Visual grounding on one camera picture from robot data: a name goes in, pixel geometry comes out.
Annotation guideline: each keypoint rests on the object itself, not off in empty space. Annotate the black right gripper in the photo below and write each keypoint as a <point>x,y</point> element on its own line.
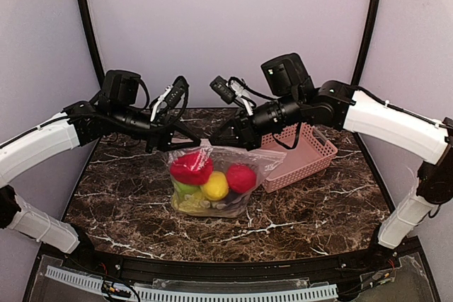
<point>245,132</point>

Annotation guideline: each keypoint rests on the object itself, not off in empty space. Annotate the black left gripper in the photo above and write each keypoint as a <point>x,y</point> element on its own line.
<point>162,136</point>

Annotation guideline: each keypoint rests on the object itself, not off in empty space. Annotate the red toy bell pepper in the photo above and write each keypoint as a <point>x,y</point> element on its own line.
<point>192,168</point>

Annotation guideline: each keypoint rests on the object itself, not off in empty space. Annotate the clear zip top bag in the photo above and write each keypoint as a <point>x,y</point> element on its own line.
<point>261,161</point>

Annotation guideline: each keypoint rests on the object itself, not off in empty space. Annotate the green toy chayote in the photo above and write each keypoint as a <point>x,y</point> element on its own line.
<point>183,189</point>

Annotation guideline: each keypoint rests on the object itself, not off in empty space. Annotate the yellow toy lemon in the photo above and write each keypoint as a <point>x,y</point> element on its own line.
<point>217,187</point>

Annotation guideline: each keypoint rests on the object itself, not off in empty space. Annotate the yellow toy napa cabbage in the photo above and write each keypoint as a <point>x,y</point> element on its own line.
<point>190,203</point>

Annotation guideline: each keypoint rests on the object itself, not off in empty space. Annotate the pink perforated plastic basket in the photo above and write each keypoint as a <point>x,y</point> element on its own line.
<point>313,153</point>

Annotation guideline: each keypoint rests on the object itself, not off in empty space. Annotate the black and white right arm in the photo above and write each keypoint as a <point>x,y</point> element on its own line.
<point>295,100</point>

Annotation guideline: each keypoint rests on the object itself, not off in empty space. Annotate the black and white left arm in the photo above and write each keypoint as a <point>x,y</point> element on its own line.
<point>111,110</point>

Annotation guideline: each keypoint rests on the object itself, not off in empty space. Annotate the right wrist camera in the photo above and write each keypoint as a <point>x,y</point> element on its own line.
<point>235,91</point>

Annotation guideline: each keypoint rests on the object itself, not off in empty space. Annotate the black curved front rail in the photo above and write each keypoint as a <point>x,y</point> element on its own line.
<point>347,270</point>

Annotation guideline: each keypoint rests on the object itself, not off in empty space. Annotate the white slotted cable duct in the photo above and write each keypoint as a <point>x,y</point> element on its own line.
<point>177,290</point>

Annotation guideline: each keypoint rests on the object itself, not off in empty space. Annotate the black left frame post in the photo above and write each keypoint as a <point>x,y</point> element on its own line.
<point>91,42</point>

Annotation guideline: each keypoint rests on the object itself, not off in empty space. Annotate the black frame post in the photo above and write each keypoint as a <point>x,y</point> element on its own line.
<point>91,42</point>
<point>370,21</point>

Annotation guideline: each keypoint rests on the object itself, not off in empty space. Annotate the black right frame post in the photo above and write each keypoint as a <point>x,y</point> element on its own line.
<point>370,21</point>

